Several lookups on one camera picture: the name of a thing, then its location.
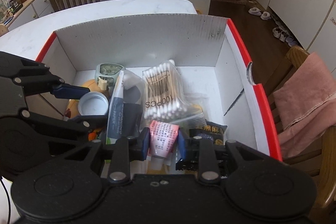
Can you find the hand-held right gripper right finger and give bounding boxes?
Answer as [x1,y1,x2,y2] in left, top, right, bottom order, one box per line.
[176,131,277,184]

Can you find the small pink tube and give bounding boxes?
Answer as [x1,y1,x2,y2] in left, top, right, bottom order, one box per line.
[148,120,180,169]

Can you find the metal jar lid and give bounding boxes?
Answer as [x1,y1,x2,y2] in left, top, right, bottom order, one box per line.
[78,92,109,116]

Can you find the black cable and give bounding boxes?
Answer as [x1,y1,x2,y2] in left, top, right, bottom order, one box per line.
[0,175,12,224]

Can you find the red cardboard box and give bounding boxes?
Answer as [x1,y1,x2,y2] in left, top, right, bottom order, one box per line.
[35,13,283,174]

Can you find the pink towel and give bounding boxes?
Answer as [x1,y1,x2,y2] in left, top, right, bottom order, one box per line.
[273,52,336,159]

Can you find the wooden sideboard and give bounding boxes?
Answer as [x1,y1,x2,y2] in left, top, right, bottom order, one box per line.
[0,0,57,31]

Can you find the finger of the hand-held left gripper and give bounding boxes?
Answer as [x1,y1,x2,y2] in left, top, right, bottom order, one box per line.
[21,110,108,159]
[0,52,91,99]

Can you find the grey white tissue packet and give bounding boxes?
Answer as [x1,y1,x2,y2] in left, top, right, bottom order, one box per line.
[105,70,143,147]

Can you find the cotton swab packet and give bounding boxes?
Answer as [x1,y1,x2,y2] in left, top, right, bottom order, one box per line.
[142,59,191,119]

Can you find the yellow duck toy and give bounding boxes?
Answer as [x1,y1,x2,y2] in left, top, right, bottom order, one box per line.
[65,79,113,119]

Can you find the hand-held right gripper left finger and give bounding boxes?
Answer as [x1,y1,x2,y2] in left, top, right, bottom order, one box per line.
[56,128,151,185]

